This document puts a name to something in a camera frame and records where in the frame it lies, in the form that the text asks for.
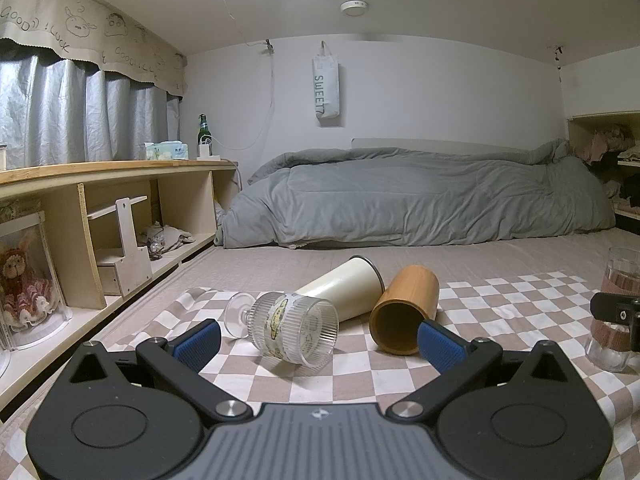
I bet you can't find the brown bamboo cup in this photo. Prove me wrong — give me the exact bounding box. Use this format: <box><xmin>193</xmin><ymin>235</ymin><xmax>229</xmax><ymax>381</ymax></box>
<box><xmin>369</xmin><ymin>264</ymin><xmax>439</xmax><ymax>356</ymax></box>

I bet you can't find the glass cup with brown sleeve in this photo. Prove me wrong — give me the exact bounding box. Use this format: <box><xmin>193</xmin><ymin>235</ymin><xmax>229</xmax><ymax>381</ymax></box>
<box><xmin>585</xmin><ymin>247</ymin><xmax>639</xmax><ymax>373</ymax></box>

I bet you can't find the brown white checkered cloth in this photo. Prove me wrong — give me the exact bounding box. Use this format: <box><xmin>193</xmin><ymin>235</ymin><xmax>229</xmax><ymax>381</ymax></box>
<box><xmin>0</xmin><ymin>271</ymin><xmax>640</xmax><ymax>480</ymax></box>

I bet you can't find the small wooden stand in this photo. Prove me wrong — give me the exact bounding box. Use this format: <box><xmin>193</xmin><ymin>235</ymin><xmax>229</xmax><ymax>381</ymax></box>
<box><xmin>88</xmin><ymin>195</ymin><xmax>152</xmax><ymax>297</ymax></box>

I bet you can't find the crumpled beige cloth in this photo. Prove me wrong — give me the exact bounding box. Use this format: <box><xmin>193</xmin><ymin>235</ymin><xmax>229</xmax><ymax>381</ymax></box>
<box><xmin>137</xmin><ymin>222</ymin><xmax>195</xmax><ymax>261</ymax></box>

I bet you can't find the cream white tumbler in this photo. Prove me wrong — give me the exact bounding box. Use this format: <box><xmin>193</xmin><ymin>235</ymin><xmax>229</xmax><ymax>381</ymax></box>
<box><xmin>296</xmin><ymin>256</ymin><xmax>385</xmax><ymax>322</ymax></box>

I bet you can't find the ribbed clear stemmed glass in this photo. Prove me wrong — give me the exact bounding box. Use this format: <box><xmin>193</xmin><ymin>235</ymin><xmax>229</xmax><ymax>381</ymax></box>
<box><xmin>222</xmin><ymin>292</ymin><xmax>340</xmax><ymax>368</ymax></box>

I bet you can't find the wooden low shelf unit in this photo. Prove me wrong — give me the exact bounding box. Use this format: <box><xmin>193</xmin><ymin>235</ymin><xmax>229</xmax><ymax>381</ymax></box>
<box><xmin>1</xmin><ymin>160</ymin><xmax>238</xmax><ymax>419</ymax></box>

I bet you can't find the plush doll in clear case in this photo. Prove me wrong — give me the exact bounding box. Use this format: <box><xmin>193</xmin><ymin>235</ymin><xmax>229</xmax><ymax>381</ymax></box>
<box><xmin>1</xmin><ymin>211</ymin><xmax>72</xmax><ymax>351</ymax></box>

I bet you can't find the right side wooden shelf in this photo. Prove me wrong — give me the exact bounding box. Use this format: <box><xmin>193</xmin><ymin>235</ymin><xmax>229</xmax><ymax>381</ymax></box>
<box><xmin>567</xmin><ymin>110</ymin><xmax>639</xmax><ymax>221</ymax></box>

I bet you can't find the white charger block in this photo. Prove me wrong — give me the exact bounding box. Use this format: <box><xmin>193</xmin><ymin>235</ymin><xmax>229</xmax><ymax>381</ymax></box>
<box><xmin>198</xmin><ymin>144</ymin><xmax>221</xmax><ymax>162</ymax></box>

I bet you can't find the grey duvet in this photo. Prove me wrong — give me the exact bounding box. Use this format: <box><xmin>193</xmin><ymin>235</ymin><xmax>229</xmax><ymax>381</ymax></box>
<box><xmin>216</xmin><ymin>140</ymin><xmax>615</xmax><ymax>249</ymax></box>

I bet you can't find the tissue pack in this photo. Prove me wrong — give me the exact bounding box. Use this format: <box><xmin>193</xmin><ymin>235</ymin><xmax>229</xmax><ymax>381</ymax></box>
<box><xmin>143</xmin><ymin>141</ymin><xmax>189</xmax><ymax>160</ymax></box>

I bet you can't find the green glass bottle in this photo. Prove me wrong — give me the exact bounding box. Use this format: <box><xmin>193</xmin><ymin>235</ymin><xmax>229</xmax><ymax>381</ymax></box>
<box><xmin>198</xmin><ymin>114</ymin><xmax>212</xmax><ymax>145</ymax></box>

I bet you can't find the grey curtain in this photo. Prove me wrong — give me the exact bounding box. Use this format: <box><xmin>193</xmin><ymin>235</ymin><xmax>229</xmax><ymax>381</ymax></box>
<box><xmin>1</xmin><ymin>39</ymin><xmax>180</xmax><ymax>169</ymax></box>

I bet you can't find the white hanging fabric bag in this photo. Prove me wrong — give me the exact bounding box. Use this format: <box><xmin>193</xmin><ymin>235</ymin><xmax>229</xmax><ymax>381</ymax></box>
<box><xmin>311</xmin><ymin>40</ymin><xmax>341</xmax><ymax>125</ymax></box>

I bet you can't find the ceiling smoke detector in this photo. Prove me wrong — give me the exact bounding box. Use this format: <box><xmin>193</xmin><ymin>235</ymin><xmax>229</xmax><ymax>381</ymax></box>
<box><xmin>341</xmin><ymin>0</ymin><xmax>369</xmax><ymax>18</ymax></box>

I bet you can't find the beige cartoon valance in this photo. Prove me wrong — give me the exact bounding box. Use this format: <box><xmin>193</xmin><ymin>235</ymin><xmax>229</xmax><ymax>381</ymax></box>
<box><xmin>1</xmin><ymin>0</ymin><xmax>186</xmax><ymax>96</ymax></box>

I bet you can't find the white charging cable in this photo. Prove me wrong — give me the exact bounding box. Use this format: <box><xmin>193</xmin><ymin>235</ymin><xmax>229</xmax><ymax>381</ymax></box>
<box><xmin>206</xmin><ymin>0</ymin><xmax>278</xmax><ymax>152</ymax></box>

